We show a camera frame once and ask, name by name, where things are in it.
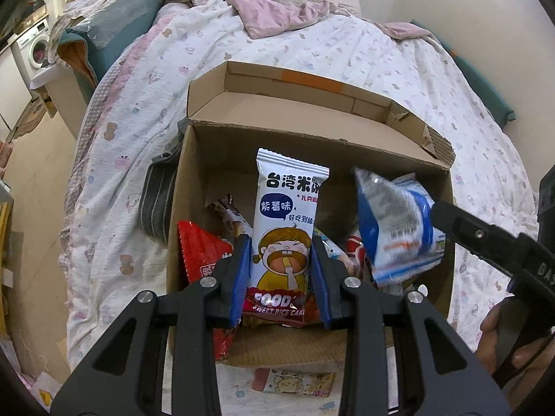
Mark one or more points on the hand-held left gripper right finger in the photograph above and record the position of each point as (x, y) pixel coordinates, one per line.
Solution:
(319, 281)

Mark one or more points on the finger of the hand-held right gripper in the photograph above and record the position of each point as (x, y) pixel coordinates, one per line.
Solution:
(472, 232)

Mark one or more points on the pink blanket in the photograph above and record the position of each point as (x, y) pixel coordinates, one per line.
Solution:
(260, 13)

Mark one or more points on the person's right hand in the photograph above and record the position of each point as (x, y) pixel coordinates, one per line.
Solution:
(490, 333)

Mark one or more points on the brown floor mat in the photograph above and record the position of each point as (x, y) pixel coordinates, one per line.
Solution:
(30, 119)

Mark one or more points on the brown cardboard box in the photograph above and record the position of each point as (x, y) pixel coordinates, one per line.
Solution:
(303, 138)

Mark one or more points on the red white snack packet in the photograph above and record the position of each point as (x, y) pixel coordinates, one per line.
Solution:
(354, 247)

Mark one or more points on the white printed quilt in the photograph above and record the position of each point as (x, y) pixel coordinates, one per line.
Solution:
(143, 108)

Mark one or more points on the dark striped cloth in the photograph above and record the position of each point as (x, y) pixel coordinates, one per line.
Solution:
(158, 199)

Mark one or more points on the white washing machine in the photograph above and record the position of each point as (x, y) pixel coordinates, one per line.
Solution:
(37, 47)

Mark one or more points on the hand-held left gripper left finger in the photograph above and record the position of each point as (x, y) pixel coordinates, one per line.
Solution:
(240, 277)

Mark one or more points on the white cabinet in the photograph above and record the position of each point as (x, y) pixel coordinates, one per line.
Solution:
(60, 91)

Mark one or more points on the brown snack packet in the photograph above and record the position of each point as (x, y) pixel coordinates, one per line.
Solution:
(230, 219)

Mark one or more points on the pink yellow cartoon packet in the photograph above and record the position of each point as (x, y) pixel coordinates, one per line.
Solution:
(295, 382)

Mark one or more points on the teal cushion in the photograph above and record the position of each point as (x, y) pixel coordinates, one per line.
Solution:
(481, 86)

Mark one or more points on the white cartoon rice cake packet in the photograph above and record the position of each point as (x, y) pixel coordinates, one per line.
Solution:
(282, 208)

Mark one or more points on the blue white snack packet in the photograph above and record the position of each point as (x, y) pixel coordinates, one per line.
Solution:
(390, 225)

